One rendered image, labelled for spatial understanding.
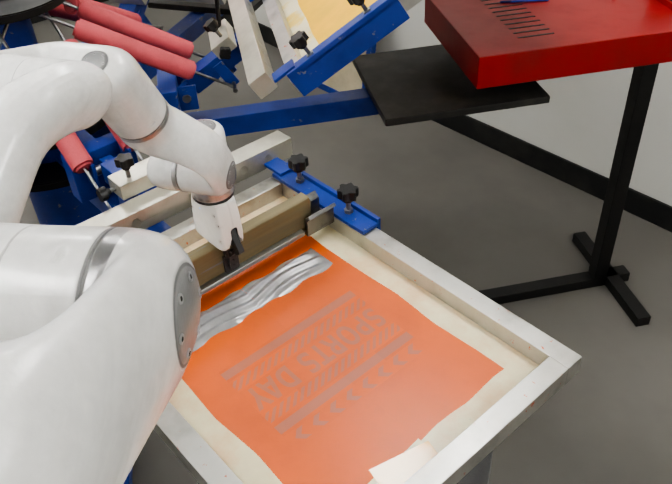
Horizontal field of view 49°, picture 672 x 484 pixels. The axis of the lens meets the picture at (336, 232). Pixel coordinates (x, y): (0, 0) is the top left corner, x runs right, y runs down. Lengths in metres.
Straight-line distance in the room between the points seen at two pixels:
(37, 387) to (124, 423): 0.05
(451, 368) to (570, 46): 1.02
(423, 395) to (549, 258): 1.84
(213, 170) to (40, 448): 0.89
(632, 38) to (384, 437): 1.30
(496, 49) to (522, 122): 1.54
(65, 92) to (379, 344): 0.72
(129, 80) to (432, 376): 0.68
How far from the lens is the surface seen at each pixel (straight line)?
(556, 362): 1.26
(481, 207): 3.23
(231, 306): 1.39
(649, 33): 2.12
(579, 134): 3.32
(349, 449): 1.17
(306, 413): 1.21
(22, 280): 0.36
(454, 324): 1.34
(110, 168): 1.70
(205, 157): 1.11
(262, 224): 1.42
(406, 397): 1.23
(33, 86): 0.84
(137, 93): 1.00
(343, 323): 1.34
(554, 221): 3.21
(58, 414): 0.27
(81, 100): 0.86
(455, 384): 1.25
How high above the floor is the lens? 1.91
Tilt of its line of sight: 38 degrees down
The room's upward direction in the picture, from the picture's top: 3 degrees counter-clockwise
